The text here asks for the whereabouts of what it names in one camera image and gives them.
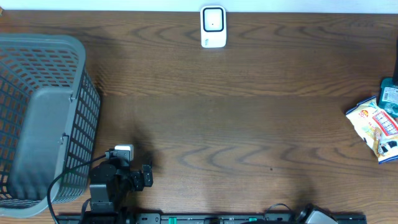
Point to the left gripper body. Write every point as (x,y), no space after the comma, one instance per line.
(135,179)

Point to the yellow snack bag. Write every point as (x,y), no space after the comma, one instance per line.
(376,128)

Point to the blue mouthwash bottle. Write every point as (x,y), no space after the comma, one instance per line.
(388,97)

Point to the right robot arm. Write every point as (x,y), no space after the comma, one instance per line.
(313,214)

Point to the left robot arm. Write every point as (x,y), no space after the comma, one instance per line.
(110,184)

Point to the white barcode scanner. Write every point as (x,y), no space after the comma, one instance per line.
(213,28)

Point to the grey plastic shopping basket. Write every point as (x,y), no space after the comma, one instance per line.
(49,115)

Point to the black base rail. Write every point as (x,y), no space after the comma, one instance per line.
(156,218)

